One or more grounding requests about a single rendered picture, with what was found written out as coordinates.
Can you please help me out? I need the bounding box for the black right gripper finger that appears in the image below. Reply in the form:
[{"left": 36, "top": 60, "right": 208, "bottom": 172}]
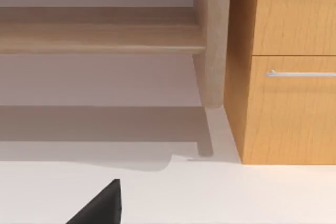
[{"left": 65, "top": 178, "right": 122, "bottom": 224}]

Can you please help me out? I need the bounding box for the wooden cupboard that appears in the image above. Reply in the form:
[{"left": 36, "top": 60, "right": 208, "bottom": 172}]
[{"left": 223, "top": 0, "right": 336, "bottom": 166}]

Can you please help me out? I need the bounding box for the pale wooden open shelf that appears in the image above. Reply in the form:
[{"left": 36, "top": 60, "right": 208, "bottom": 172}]
[{"left": 0, "top": 0, "right": 232, "bottom": 109}]

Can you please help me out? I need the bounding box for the wooden drawer front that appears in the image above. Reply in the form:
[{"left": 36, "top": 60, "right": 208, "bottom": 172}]
[
  {"left": 251, "top": 0, "right": 336, "bottom": 56},
  {"left": 241, "top": 55, "right": 336, "bottom": 166}
]

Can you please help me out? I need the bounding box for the long metal handle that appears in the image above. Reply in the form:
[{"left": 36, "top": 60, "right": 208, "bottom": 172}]
[{"left": 265, "top": 69, "right": 336, "bottom": 78}]

